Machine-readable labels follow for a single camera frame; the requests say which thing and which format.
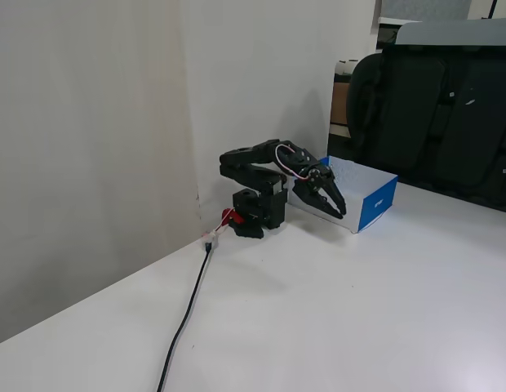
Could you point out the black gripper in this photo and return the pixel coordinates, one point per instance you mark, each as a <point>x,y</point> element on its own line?
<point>318,184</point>

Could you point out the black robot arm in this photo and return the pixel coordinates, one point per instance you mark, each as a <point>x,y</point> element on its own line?
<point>253,171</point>

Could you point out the blue white cardboard box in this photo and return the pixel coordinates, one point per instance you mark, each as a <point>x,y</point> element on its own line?
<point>375,204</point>

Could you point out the brown cardboard box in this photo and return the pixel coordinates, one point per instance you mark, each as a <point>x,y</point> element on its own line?
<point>339,104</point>

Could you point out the red black table clamp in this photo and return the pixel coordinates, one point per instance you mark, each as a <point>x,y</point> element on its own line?
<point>247,230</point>

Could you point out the black office chair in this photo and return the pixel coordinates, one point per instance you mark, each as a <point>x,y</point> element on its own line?
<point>432,122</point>

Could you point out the gray flat panel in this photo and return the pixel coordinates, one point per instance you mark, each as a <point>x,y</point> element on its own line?
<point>453,32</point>

